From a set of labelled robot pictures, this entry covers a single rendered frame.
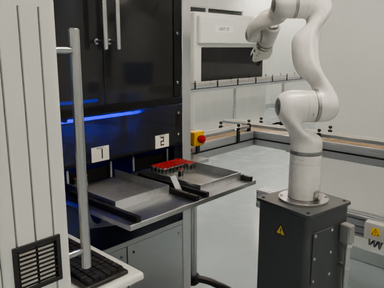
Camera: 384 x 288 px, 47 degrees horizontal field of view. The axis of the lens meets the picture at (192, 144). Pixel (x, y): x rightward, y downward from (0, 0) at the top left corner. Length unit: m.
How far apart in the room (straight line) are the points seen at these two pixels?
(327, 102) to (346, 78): 1.47
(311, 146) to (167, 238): 0.88
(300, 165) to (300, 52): 0.42
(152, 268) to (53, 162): 1.23
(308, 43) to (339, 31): 1.45
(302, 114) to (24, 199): 1.01
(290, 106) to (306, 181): 0.29
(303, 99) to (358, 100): 1.49
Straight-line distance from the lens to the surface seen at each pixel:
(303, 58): 1.70
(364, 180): 3.19
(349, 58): 3.13
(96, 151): 1.81
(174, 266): 2.30
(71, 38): 1.08
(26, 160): 1.03
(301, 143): 1.68
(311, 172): 1.71
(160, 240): 2.17
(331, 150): 2.55
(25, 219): 1.06
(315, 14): 1.78
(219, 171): 1.99
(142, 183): 1.85
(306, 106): 1.65
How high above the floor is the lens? 1.43
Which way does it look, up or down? 12 degrees down
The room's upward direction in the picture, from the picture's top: straight up
